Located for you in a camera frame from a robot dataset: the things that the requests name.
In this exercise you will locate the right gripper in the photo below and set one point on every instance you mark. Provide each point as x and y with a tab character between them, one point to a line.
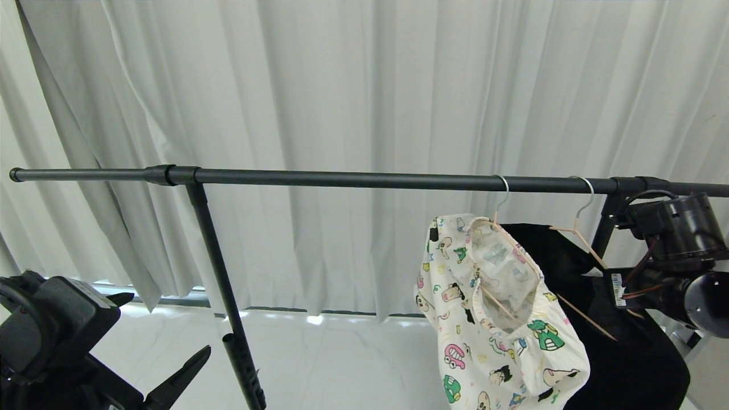
655	293

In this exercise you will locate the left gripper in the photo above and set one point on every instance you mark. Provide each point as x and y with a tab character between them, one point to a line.
57	393

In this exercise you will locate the cream printed garment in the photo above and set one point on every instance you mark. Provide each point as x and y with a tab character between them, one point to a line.
490	364

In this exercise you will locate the black clothes rack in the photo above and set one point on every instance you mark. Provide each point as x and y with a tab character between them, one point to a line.
342	179

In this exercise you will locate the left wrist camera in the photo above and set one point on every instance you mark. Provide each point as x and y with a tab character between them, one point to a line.
62	319

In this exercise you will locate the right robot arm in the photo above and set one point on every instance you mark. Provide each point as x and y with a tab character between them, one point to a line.
683	228

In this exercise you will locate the black garment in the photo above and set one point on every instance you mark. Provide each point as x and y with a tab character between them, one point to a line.
626	364

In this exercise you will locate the white curtain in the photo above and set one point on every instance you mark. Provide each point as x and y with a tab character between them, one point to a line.
370	85
34	114

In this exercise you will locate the window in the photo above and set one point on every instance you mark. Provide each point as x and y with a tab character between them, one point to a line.
182	296

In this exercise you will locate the pink clothes hanger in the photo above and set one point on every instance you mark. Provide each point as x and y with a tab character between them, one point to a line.
586	319
589	247

